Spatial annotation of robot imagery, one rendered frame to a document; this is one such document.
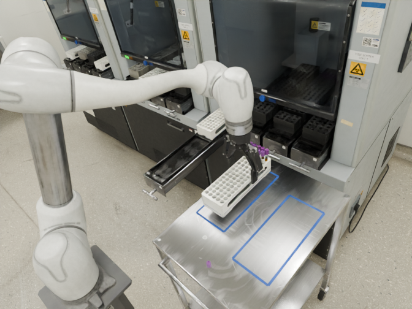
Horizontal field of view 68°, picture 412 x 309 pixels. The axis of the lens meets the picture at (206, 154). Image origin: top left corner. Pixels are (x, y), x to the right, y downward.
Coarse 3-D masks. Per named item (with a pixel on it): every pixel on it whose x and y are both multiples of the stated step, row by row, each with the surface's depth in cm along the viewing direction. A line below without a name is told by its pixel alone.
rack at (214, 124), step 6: (216, 114) 157; (222, 114) 158; (204, 120) 155; (210, 120) 155; (216, 120) 153; (222, 120) 152; (198, 126) 151; (204, 126) 151; (210, 126) 151; (216, 126) 149; (222, 126) 158; (198, 132) 154; (204, 132) 150; (210, 132) 147; (216, 132) 155; (210, 138) 149
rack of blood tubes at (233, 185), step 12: (264, 156) 120; (240, 168) 118; (216, 180) 114; (228, 180) 115; (240, 180) 112; (204, 192) 110; (216, 192) 110; (228, 192) 109; (240, 192) 116; (204, 204) 113; (216, 204) 106; (228, 204) 112
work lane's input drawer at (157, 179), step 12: (192, 144) 151; (204, 144) 150; (216, 144) 151; (168, 156) 145; (180, 156) 145; (192, 156) 144; (204, 156) 147; (156, 168) 141; (168, 168) 140; (180, 168) 138; (192, 168) 143; (156, 180) 134; (168, 180) 134; (180, 180) 139; (144, 192) 138
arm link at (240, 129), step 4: (252, 116) 99; (248, 120) 97; (228, 124) 98; (232, 124) 97; (236, 124) 96; (240, 124) 96; (244, 124) 97; (248, 124) 98; (252, 124) 101; (228, 128) 100; (232, 128) 98; (236, 128) 98; (240, 128) 97; (244, 128) 98; (248, 128) 99; (228, 132) 101; (232, 132) 100; (236, 132) 99; (240, 132) 99; (244, 132) 99
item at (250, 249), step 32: (256, 192) 120; (288, 192) 118; (320, 192) 116; (192, 224) 113; (224, 224) 111; (256, 224) 109; (288, 224) 107; (320, 224) 105; (160, 256) 116; (192, 256) 103; (224, 256) 101; (256, 256) 100; (288, 256) 98; (224, 288) 93; (256, 288) 92; (288, 288) 144; (320, 288) 160
